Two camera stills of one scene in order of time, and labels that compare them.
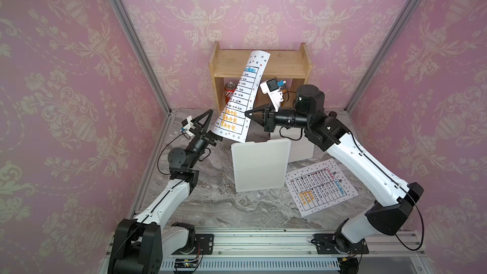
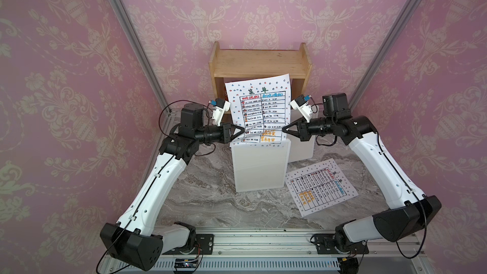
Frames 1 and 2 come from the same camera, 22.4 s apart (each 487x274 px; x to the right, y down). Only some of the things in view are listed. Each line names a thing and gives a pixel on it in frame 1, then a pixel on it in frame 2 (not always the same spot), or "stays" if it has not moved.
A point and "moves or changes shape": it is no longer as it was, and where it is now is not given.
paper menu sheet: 318,186 stays
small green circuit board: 186,263 stays
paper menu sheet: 245,71 moves or changes shape
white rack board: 260,165 stays
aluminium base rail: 289,251 stays
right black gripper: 272,120 -> 304,132
